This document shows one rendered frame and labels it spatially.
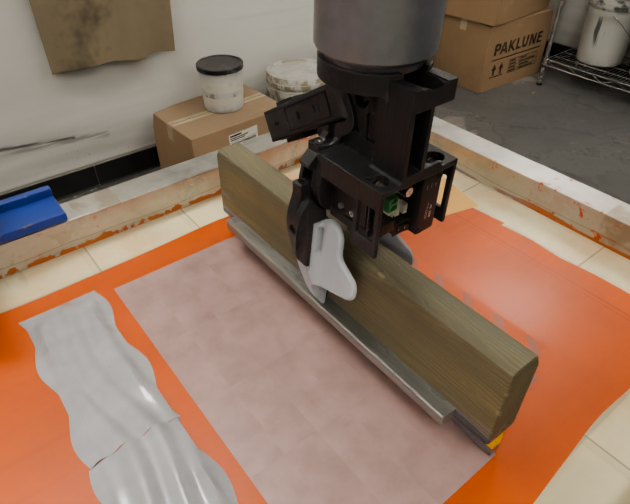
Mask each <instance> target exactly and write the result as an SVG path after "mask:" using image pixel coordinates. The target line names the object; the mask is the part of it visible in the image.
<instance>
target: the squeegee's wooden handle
mask: <svg viewBox="0 0 630 504"><path fill-rule="evenodd" d="M217 160H218V168H219V177H220V185H221V193H222V202H223V210H224V212H226V213H227V214H228V215H229V216H230V217H231V218H232V217H235V216H237V217H238V218H240V219H241V220H242V221H243V222H244V223H245V224H246V225H248V226H249V227H250V228H251V229H252V230H253V231H254V232H256V233H257V234H258V235H259V236H260V237H261V238H262V239H264V240H265V241H266V242H267V243H268V244H269V245H270V246H271V247H273V248H274V249H275V250H276V251H277V252H278V253H279V254H281V255H282V256H283V257H284V258H285V259H286V260H287V261H289V262H290V263H291V264H292V265H293V266H294V267H295V268H297V269H298V270H299V271H300V268H299V265H298V261H297V258H296V257H295V256H294V253H293V249H292V246H291V242H290V239H289V235H288V231H287V224H286V219H287V210H288V206H289V202H290V199H291V196H292V191H293V185H292V182H293V181H292V180H291V179H289V178H288V177H287V176H285V175H284V174H282V173H281V172H280V171H278V170H277V169H275V168H274V167H273V166H271V165H270V164H268V163H267V162H266V161H264V160H263V159H261V158H260V157H259V156H257V155H256V154H254V153H253V152H252V151H250V150H249V149H247V148H246V147H245V146H243V145H242V144H240V143H235V144H232V145H229V146H226V147H222V148H221V149H220V150H218V153H217ZM326 216H328V217H329V218H330V219H334V220H336V221H337V222H338V223H339V224H340V226H341V228H342V230H343V233H344V239H345V242H344V250H343V258H344V262H345V264H346V266H347V267H348V269H349V271H350V272H351V274H352V276H353V278H354V280H355V282H356V285H357V294H356V297H355V298H354V299H353V300H350V301H349V300H345V299H343V298H341V297H339V296H337V295H336V294H334V293H332V292H330V291H328V294H327V296H328V297H330V298H331V299H332V300H333V301H334V302H335V303H336V304H337V305H339V306H340V307H341V308H342V309H343V310H344V311H345V312H347V313H348V314H349V315H350V316H351V317H352V318H353V319H355V320H356V321H357V322H358V323H359V324H360V325H361V326H363V327H364V328H365V329H366V330H367V331H368V332H369V333H370V334H372V335H373V336H374V337H375V338H376V339H377V340H378V341H380V342H381V343H382V344H383V345H384V346H385V347H386V348H388V349H389V350H390V351H391V352H392V353H393V354H394V355H396V356H397V357H398V358H399V359H400V360H401V361H402V362H403V363H405V364H406V365H407V366H408V367H409V368H410V369H411V370H413V371H414V372H415V373H416V374H417V375H418V376H419V377H421V378H422V379H423V380H424V381H425V382H426V383H427V384H429V385H430V386H431V387H432V388H433V389H434V390H435V391H436V392H438V393H439V394H440V395H441V396H442V397H443V398H444V399H446V400H447V401H448V402H449V403H450V404H451V405H452V406H454V407H455V408H456V409H455V412H454V415H453V416H454V417H455V418H456V419H457V420H458V421H460V422H461V423H462V424H463V425H464V426H465V427H466V428H467V429H469V430H470V431H471V432H472V433H473V434H474V435H475V436H476V437H478V438H479V439H480V440H481V441H482V442H483V443H484V444H490V443H491V442H492V441H493V440H494V439H496V438H497V437H498V436H499V435H500V434H501V433H502V432H504V431H505V430H506V429H507V428H508V427H509V426H510V425H511V424H513V422H514V421H515V418H516V416H517V414H518V411H519V409H520V407H521V404H522V402H523V400H524V397H525V395H526V393H527V390H528V388H529V386H530V383H531V381H532V379H533V376H534V374H535V371H536V369H537V367H538V364H539V361H538V355H536V354H535V353H534V352H532V351H531V350H529V349H528V348H527V347H525V346H524V345H522V344H521V343H520V342H518V341H517V340H515V339H514V338H512V337H511V336H510V335H508V334H507V333H505V332H504V331H503V330H501V329H500V328H498V327H497V326H496V325H494V324H493V323H491V322H490V321H489V320H487V319H486V318H484V317H483V316H482V315H480V314H479V313H477V312H476V311H475V310H473V309H472V308H470V307H469V306H468V305H466V304H465V303H463V302H462V301H461V300H459V299H458V298H456V297H455V296H454V295H452V294H451V293H449V292H448V291H447V290H445V289H444V288H442V287H441V286H440V285H438V284H437V283H435V282H434V281H433V280H431V279H430V278H428V277H427V276H426V275H424V274H423V273H421V272H420V271H419V270H417V269H416V268H414V267H413V266H412V265H410V264H409V263H407V262H406V261H405V260H403V259H402V258H400V257H399V256H397V255H396V254H395V253H393V252H392V251H390V250H389V249H388V248H386V247H385V246H383V245H382V244H381V243H379V244H378V252H377V258H375V259H372V258H371V257H370V256H368V255H367V254H366V253H364V252H363V251H362V250H361V249H359V248H358V247H357V246H355V245H354V244H353V243H351V232H350V231H349V230H347V226H346V225H345V224H343V223H342V222H341V221H339V220H338V219H337V218H335V217H334V216H333V215H331V214H330V211H329V210H328V209H326ZM300 272H301V271H300Z"/></svg>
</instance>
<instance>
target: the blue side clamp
mask: <svg viewBox="0 0 630 504"><path fill-rule="evenodd" d="M67 220H68V218H67V215H66V213H65V211H64V210H63V209H62V207H61V206H60V205H59V203H58V202H57V200H56V199H55V198H54V196H53V194H52V191H51V189H50V187H49V186H43V187H40V188H37V189H34V190H31V191H28V192H25V193H22V194H19V195H15V196H12V197H9V198H6V199H3V200H0V244H3V243H6V242H8V241H11V240H14V239H17V238H20V237H22V236H25V235H28V234H31V233H33V232H36V231H39V230H42V229H45V228H47V227H50V226H53V225H56V224H58V223H61V222H64V221H67Z"/></svg>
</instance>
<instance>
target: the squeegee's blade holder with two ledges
mask: <svg viewBox="0 0 630 504"><path fill-rule="evenodd" d="M226 222H227V228H228V229H229V230H230V231H231V232H232V233H233V234H234V235H235V236H236V237H238V238H239V239H240V240H241V241H242V242H243V243H244V244H245V245H246V246H247V247H248V248H249V249H250V250H252V251H253V252H254V253H255V254H256V255H257V256H258V257H259V258H260V259H261V260H262V261H263V262H265V263H266V264H267V265H268V266H269V267H270V268H271V269H272V270H273V271H274V272H275V273H276V274H278V275H279V276H280V277H281V278H282V279H283V280H284V281H285V282H286V283H287V284H288V285H289V286H290V287H292V288H293V289H294V290H295V291H296V292H297V293H298V294H299V295H300V296H301V297H302V298H303V299H305V300H306V301H307V302H308V303H309V304H310V305H311V306H312V307H313V308H314V309H315V310H316V311H318V312H319V313H320V314H321V315H322V316H323V317H324V318H325V319H326V320H327V321H328V322H329V323H331V324H332V325H333V326H334V327H335V328H336V329H337V330H338V331H339V332H340V333H341V334H342V335H343V336H345V337H346V338H347V339H348V340H349V341H350V342H351V343H352V344H353V345H354V346H355V347H356V348H358V349H359V350H360V351H361V352H362V353H363V354H364V355H365V356H366V357H367V358H368V359H369V360H371V361H372V362H373V363H374V364H375V365H376V366H377V367H378V368H379V369H380V370H381V371H382V372H383V373H385V374H386V375H387V376H388V377H389V378H390V379H391V380H392V381H393V382H394V383H395V384H396V385H398V386H399V387H400V388H401V389H402V390H403V391H404V392H405V393H406V394H407V395H408V396H409V397H411V398H412V399H413V400H414V401H415V402H416V403H417V404H418V405H419V406H420V407H421V408H422V409H423V410H425V411H426V412H427V413H428V414H429V415H430V416H431V417H432V418H433V419H434V420H435V421H436V422H438V423H439V424H441V425H443V424H445V423H446V422H447V421H448V420H450V419H451V418H452V417H453V415H454V412H455V409H456V408H455V407H454V406H452V405H451V404H450V403H449V402H448V401H447V400H446V399H444V398H443V397H442V396H441V395H440V394H439V393H438V392H436V391H435V390H434V389H433V388H432V387H431V386H430V385H429V384H427V383H426V382H425V381H424V380H423V379H422V378H421V377H419V376H418V375H417V374H416V373H415V372H414V371H413V370H411V369H410V368H409V367H408V366H407V365H406V364H405V363H403V362H402V361H401V360H400V359H399V358H398V357H397V356H396V355H394V354H393V353H392V352H391V351H390V350H389V349H388V348H386V347H385V346H384V345H383V344H382V343H381V342H380V341H378V340H377V339H376V338H375V337H374V336H373V335H372V334H370V333H369V332H368V331H367V330H366V329H365V328H364V327H363V326H361V325H360V324H359V323H358V322H357V321H356V320H355V319H353V318H352V317H351V316H350V315H349V314H348V313H347V312H345V311H344V310H343V309H342V308H341V307H340V306H339V305H337V304H336V303H335V302H334V301H333V300H332V299H331V298H330V297H328V296H327V299H326V302H324V303H321V302H320V301H319V300H317V299H316V297H315V296H314V295H313V294H312V293H311V292H310V290H309V288H308V287H307V285H306V282H305V280H304V278H303V276H302V273H301V272H300V271H299V270H298V269H297V268H295V267H294V266H293V265H292V264H291V263H290V262H289V261H287V260H286V259H285V258H284V257H283V256H282V255H281V254H279V253H278V252H277V251H276V250H275V249H274V248H273V247H271V246H270V245H269V244H268V243H267V242H266V241H265V240H264V239H262V238H261V237H260V236H259V235H258V234H257V233H256V232H254V231H253V230H252V229H251V228H250V227H249V226H248V225H246V224H245V223H244V222H243V221H242V220H241V219H240V218H238V217H237V216H235V217H232V218H230V219H227V220H226Z"/></svg>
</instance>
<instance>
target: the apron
mask: <svg viewBox="0 0 630 504"><path fill-rule="evenodd" d="M29 2H30V5H31V9H32V12H33V15H34V18H35V21H36V25H37V28H38V31H39V34H40V37H41V40H42V44H43V47H44V50H45V53H46V56H47V60H48V63H49V66H50V69H51V72H52V75H55V74H57V73H60V72H66V71H74V70H80V69H86V68H90V67H94V66H97V65H100V64H104V63H107V62H112V61H123V60H141V59H143V58H145V57H147V56H149V55H150V54H152V53H156V52H163V51H175V43H174V33H173V24H172V15H171V6H170V0H29Z"/></svg>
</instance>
